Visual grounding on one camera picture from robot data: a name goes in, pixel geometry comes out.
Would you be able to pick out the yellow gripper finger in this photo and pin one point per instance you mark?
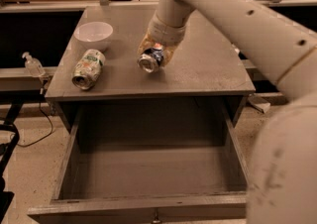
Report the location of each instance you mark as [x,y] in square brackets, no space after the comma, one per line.
[146,43]
[166,53]

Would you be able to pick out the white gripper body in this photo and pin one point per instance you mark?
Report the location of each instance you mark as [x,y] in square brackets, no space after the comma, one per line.
[165,33]

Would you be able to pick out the blue pepsi can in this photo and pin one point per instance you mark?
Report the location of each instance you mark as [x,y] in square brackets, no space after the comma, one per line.
[151,59]

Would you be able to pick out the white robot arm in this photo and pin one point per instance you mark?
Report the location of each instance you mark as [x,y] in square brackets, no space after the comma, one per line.
[283,177]

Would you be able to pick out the green white crushed can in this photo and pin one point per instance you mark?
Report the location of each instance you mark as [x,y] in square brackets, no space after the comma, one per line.
[88,69]

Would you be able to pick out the open grey top drawer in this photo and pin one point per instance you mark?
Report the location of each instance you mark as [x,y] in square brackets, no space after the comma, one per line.
[149,161]

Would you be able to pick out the grey cabinet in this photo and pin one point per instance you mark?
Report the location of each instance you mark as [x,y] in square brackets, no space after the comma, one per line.
[204,64]

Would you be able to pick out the white bowl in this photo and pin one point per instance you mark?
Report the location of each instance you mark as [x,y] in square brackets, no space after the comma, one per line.
[94,35]

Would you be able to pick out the clear sanitizer pump bottle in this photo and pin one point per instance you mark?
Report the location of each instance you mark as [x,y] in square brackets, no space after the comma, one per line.
[33,65]

